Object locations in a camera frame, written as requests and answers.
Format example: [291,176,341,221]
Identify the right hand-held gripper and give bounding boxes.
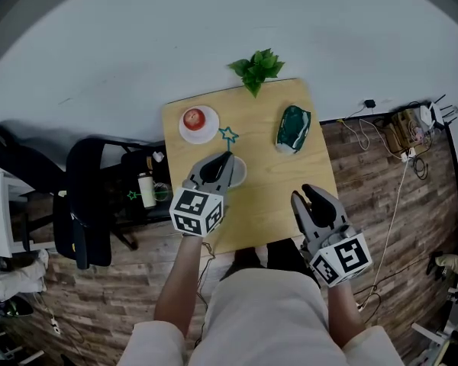
[291,184,373,288]

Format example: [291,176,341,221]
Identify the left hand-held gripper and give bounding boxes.
[169,151,236,238]

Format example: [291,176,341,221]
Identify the green star-shaped wire object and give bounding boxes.
[218,126,240,155]

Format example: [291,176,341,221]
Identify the person's left forearm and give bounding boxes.
[153,234,205,338]

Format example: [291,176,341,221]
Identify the person's right forearm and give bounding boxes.
[327,280,367,349]

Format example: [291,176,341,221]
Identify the green star-tipped wand stick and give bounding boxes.
[126,190,169,201]

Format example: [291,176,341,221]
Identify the white plate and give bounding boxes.
[178,104,220,145]

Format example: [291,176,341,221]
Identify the clear glass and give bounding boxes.
[152,182,173,203]

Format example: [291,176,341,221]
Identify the light wooden table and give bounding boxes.
[160,77,339,257]

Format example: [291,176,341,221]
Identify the person's legs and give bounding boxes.
[219,237,321,287]

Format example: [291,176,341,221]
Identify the red apple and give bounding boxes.
[182,108,207,132]

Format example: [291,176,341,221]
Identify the white bottle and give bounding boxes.
[137,172,157,210]

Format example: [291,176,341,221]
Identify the green pouch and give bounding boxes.
[275,104,312,156]

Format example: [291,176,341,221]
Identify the green potted plant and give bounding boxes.
[227,48,285,98]

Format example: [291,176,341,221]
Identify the person's white shirt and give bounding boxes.
[116,268,405,366]

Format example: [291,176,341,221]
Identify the cardboard box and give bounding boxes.
[391,108,425,156]

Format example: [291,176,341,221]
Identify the black office chair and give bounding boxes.
[53,137,175,270]
[0,120,68,194]

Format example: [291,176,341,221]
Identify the white router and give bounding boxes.
[419,94,458,131]

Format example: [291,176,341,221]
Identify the white metal stand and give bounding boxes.
[411,280,458,366]

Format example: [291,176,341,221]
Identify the black shoe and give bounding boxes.
[2,295,34,318]

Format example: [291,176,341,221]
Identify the thin dark cable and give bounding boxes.
[194,242,217,348]

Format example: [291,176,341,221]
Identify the long white cable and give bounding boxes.
[360,158,411,313]

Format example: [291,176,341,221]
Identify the black cable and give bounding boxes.
[353,255,443,324]

